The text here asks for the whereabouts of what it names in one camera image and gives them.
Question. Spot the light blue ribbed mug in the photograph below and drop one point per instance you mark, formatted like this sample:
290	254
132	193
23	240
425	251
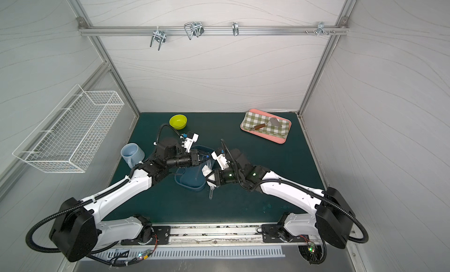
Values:
132	154

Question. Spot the aluminium top rail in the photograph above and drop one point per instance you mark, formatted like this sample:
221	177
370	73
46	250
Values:
210	31

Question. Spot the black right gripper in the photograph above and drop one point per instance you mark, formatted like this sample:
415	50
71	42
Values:
218	175

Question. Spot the metal bracket hook right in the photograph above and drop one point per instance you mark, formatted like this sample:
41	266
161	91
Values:
320	30

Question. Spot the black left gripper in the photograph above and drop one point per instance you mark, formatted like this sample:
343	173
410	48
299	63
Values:
193	158

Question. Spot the spatula with wooden handle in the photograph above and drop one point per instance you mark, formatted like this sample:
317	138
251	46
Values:
273	123

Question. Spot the yellow-green plastic bowl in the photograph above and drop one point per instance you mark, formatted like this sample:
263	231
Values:
178	122

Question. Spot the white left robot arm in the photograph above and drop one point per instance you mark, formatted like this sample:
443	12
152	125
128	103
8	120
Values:
79	229

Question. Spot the metal U-bolt hook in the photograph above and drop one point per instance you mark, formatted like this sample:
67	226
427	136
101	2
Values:
158	38

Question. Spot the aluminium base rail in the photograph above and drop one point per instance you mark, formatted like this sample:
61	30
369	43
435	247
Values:
214	234

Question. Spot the green checkered cloth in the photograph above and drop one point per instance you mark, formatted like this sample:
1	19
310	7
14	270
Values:
267	125

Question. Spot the blue translucent plastic container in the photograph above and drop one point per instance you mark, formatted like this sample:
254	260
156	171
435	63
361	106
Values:
192	178

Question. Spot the metal clamp hook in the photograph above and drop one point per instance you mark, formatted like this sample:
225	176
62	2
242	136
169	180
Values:
194	29

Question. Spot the white slotted cable duct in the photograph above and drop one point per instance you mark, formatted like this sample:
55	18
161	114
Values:
183	253

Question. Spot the black cooling fan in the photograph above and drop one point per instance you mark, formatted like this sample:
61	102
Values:
314	255

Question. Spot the white wire basket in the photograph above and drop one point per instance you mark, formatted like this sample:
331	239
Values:
67	139

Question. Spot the small metal ring hook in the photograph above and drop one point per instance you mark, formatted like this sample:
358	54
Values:
235	29

